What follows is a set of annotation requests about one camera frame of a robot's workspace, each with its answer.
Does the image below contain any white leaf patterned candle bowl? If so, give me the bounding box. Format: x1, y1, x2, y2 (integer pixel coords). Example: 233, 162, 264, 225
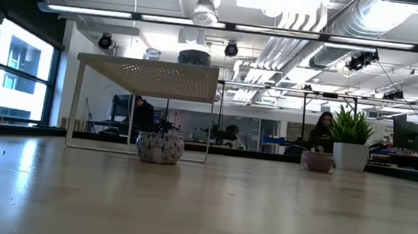
133, 130, 187, 167

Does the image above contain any black computer monitor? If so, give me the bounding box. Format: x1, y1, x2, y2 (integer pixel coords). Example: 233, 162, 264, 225
390, 112, 418, 153

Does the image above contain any white perforated metal shelf riser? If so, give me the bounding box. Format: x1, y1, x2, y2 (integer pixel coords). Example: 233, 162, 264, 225
64, 51, 220, 165

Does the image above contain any silver ventilation duct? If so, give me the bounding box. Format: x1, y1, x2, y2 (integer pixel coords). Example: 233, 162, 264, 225
308, 0, 418, 79

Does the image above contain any person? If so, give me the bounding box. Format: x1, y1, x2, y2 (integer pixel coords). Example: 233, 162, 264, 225
222, 123, 248, 151
306, 110, 338, 155
130, 95, 157, 134

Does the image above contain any green plant in white pot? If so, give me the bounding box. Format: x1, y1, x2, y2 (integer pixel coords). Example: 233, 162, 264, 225
325, 102, 379, 174

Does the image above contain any black aluminium rig frame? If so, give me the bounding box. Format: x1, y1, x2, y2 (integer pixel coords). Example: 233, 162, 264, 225
0, 122, 418, 186

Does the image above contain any black round spotlight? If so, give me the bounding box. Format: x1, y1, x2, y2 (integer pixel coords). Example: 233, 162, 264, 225
223, 40, 240, 59
96, 32, 115, 51

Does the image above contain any pink candle bowl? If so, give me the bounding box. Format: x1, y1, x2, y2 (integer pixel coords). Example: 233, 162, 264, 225
299, 150, 336, 174

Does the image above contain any blue patterned candle bowl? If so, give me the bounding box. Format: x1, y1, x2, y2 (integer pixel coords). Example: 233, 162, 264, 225
177, 47, 214, 67

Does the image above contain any wooden pallet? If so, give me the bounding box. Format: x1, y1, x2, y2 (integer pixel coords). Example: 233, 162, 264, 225
60, 117, 90, 133

